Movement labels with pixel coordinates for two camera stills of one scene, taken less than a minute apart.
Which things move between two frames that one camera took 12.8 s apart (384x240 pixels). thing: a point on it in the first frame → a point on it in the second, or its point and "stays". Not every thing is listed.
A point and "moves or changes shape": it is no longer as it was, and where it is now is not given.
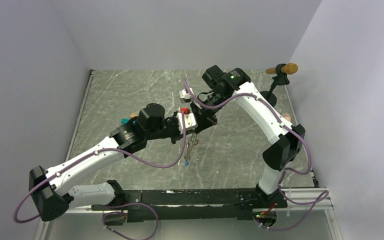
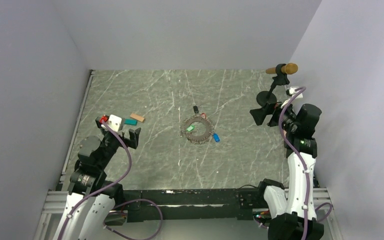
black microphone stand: [279, 79] stays
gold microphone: [290, 68] stays
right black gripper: [204, 119] → [260, 115]
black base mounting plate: [191, 205] stays
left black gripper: [178, 134] → [133, 137]
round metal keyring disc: [190, 147] moves or changes shape
